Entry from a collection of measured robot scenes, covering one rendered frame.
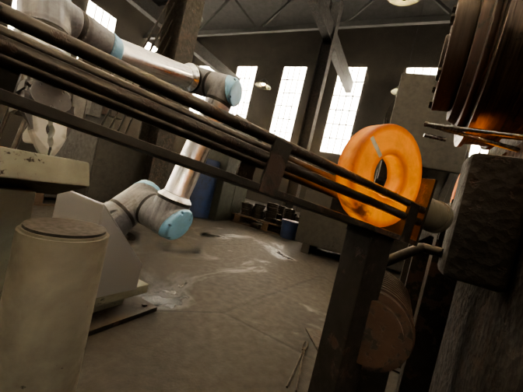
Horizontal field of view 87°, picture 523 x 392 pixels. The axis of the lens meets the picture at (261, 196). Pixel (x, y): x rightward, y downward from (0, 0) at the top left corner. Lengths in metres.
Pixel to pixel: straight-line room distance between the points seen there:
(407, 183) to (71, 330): 0.55
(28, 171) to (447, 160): 3.50
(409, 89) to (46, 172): 3.55
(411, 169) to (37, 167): 0.61
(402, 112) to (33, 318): 3.54
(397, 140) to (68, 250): 0.49
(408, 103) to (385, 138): 3.26
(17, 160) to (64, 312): 0.25
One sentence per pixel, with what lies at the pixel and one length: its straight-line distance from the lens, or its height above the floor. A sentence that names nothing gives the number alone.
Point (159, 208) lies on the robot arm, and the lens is 1.20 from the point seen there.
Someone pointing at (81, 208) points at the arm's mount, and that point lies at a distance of 1.22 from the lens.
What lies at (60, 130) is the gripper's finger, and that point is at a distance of 0.70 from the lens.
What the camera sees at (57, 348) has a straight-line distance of 0.54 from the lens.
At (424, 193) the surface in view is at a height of 0.70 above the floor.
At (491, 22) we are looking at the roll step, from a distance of 0.84.
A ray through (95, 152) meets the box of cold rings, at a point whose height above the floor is 0.62.
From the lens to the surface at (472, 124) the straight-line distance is 0.84.
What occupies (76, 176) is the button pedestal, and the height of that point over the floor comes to 0.59.
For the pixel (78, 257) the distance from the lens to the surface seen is 0.48.
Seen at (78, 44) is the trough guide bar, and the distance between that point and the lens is 0.27.
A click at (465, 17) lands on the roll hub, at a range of 0.90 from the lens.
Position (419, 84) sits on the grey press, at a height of 2.17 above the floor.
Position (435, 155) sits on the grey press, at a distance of 3.60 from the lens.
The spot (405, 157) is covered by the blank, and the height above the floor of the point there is 0.74.
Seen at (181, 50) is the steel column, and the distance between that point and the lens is 3.74.
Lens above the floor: 0.65
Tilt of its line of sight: 2 degrees down
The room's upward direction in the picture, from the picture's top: 13 degrees clockwise
